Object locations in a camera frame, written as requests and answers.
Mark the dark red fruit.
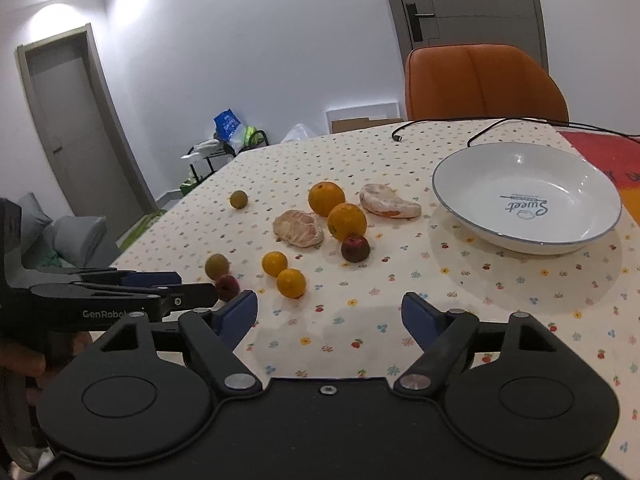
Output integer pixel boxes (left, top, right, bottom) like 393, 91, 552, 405
215, 274, 240, 302
341, 234, 371, 263

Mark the green-brown fruit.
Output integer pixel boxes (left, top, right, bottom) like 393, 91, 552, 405
229, 190, 248, 210
204, 254, 230, 281

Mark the small orange front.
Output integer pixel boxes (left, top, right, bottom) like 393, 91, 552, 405
277, 269, 306, 299

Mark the small orange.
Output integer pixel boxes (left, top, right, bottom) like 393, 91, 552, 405
262, 252, 288, 278
277, 269, 306, 299

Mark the small orange back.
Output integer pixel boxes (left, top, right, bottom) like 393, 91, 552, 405
262, 252, 288, 278

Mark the peeled pomelo piece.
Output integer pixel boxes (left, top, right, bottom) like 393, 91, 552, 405
359, 183, 422, 219
272, 209, 323, 248

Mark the large orange front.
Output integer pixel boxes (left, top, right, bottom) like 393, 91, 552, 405
326, 203, 368, 242

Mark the large orange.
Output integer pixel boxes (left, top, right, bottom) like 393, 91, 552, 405
308, 181, 346, 218
326, 203, 368, 242

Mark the large orange back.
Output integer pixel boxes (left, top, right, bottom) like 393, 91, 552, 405
308, 181, 346, 218

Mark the person's left hand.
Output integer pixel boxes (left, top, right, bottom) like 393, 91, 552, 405
1, 332, 93, 390

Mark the green bag on floor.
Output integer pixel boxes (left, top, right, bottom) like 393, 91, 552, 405
117, 209, 166, 252

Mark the grey sofa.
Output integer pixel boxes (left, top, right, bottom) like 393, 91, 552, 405
18, 193, 120, 269

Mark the grey door left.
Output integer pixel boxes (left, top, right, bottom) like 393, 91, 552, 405
16, 24, 158, 237

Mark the black metal rack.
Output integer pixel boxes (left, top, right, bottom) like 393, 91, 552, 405
181, 127, 269, 183

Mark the floral tablecloth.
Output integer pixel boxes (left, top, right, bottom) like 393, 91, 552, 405
116, 120, 639, 478

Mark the white bowl blue rim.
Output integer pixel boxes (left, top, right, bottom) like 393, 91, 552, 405
432, 142, 623, 256

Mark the blue plastic bag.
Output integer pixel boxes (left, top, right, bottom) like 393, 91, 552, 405
214, 108, 245, 144

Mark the clear plastic bag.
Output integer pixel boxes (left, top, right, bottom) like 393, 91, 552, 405
281, 124, 318, 144

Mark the orange leather chair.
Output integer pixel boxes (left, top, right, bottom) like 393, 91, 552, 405
405, 44, 570, 122

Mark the red orange cartoon mat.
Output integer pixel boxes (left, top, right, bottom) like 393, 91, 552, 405
561, 131, 640, 222

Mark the grey door with lock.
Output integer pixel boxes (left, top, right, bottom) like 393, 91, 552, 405
388, 0, 548, 68

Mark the black usb cable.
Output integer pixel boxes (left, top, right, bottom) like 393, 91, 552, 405
391, 117, 640, 149

